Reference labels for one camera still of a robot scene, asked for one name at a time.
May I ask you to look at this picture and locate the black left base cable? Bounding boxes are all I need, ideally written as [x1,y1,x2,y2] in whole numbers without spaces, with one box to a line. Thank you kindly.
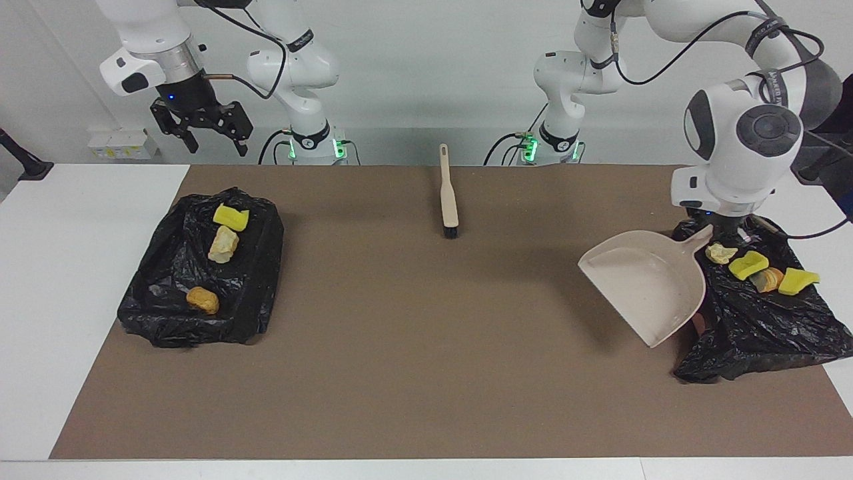
[484,132,534,166]

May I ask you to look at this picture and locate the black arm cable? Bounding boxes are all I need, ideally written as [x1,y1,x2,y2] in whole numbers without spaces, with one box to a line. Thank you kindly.
[610,10,853,241]
[193,0,289,101]

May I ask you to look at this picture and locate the brown croquette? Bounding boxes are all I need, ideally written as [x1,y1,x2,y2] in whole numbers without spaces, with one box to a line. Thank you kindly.
[185,287,220,315]

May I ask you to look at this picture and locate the dark background equipment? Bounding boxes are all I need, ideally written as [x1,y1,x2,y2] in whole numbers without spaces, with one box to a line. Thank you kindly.
[823,72,853,224]

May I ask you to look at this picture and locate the black base cable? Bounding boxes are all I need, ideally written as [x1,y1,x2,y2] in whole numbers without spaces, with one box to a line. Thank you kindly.
[484,132,534,166]
[259,130,294,165]

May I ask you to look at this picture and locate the brown table mat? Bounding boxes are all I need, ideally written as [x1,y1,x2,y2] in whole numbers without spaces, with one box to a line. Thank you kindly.
[49,165,853,461]

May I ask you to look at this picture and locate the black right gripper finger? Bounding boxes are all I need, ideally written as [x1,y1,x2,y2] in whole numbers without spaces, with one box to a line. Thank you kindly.
[217,101,254,157]
[150,100,199,154]

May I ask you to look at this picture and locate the white wall socket box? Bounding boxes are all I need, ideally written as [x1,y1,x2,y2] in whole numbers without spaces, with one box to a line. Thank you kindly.
[88,129,161,161]

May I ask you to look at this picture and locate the black right base cable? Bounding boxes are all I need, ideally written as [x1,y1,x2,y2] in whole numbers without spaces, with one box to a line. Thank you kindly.
[259,130,294,165]

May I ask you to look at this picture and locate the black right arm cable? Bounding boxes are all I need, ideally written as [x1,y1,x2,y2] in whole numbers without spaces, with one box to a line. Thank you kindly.
[193,0,289,101]

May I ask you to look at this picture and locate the black clamp stand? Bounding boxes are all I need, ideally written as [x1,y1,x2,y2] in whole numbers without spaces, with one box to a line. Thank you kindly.
[0,128,54,182]
[793,133,853,186]

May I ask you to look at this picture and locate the bin with black bag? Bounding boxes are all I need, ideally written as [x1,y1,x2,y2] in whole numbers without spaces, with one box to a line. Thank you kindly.
[670,215,853,384]
[117,187,285,349]

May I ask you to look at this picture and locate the beige plastic dustpan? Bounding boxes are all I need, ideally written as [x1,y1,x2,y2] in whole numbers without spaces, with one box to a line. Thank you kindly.
[577,225,715,349]

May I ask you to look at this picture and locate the yellow sponge piece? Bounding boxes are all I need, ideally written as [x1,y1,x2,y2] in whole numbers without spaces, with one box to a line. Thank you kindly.
[213,203,251,232]
[778,267,821,296]
[728,251,770,281]

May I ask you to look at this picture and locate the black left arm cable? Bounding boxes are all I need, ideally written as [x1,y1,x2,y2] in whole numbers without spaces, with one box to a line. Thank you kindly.
[610,10,853,241]

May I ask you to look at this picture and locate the beige hand brush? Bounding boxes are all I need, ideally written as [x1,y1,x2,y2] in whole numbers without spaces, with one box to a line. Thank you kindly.
[438,143,460,239]

